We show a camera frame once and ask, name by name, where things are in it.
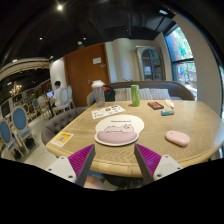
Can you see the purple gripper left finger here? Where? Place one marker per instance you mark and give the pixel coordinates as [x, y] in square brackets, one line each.
[74, 168]

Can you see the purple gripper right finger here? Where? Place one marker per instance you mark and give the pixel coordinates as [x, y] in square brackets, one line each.
[154, 166]

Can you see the pink computer mouse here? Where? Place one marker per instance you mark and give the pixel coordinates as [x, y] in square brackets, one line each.
[178, 138]

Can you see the white pink cat mouse pad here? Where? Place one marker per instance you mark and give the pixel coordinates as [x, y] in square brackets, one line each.
[119, 130]

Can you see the yellow QR code sticker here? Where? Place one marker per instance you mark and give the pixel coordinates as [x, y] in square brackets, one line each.
[61, 139]

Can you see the grey tufted armchair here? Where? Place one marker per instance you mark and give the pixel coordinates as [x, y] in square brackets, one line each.
[53, 126]

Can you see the blue small box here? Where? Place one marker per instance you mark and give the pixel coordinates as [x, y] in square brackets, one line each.
[167, 112]

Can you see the white tube on table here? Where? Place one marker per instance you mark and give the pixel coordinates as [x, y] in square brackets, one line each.
[169, 103]

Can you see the white sticker sheet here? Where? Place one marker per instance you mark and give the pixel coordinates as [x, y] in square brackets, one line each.
[107, 111]

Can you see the striped cushion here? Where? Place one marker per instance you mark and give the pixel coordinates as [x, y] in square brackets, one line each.
[124, 94]

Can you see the white chair near person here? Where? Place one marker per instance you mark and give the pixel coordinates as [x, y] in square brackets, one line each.
[66, 100]

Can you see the blue round-back chair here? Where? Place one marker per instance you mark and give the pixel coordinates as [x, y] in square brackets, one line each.
[20, 122]

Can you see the blue chair at left edge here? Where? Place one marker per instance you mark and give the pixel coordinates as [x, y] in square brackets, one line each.
[9, 140]

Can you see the person in white shirt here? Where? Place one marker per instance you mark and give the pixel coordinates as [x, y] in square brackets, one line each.
[55, 100]

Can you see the green drink can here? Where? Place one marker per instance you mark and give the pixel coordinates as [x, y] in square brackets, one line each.
[135, 95]

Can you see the laptop computer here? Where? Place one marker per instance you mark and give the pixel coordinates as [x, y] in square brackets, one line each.
[50, 94]

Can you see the brown curved sofa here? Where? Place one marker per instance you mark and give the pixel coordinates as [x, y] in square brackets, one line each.
[176, 90]

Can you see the black backpack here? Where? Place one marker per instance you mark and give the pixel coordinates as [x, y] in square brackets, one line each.
[109, 93]

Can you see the clear plastic shaker bottle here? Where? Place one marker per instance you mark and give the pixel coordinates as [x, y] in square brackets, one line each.
[98, 91]

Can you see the arched glass cabinet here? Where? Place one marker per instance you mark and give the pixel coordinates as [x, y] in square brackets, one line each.
[150, 62]

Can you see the orange wooden door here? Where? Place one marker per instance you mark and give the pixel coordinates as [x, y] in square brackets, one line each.
[84, 66]

